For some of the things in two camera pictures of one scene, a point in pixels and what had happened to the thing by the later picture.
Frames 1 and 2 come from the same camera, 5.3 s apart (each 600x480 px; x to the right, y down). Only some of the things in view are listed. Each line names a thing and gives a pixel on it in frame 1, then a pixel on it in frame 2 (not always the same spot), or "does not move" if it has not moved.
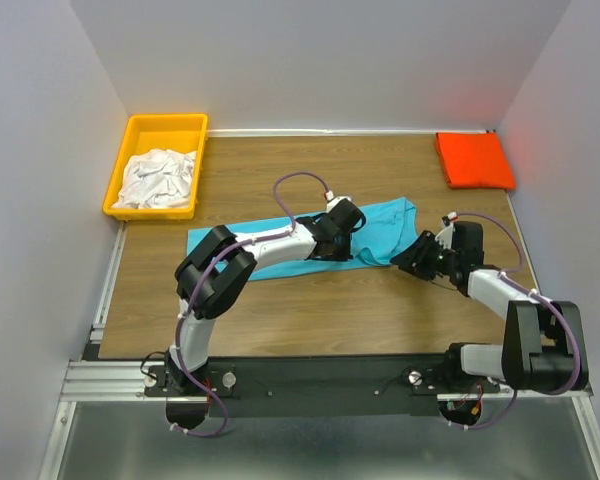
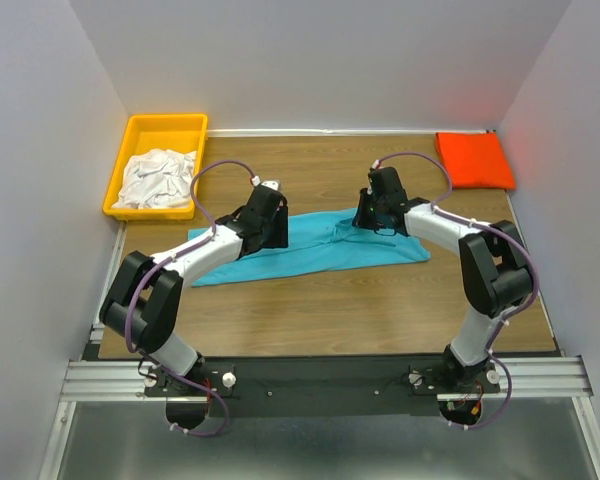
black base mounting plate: [386, 385] does not move
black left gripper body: [342, 251] to [277, 232]
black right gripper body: [433, 258] to [368, 213]
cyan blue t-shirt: [388, 235] does not move
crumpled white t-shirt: [157, 179] does not move
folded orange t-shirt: [474, 160] does not move
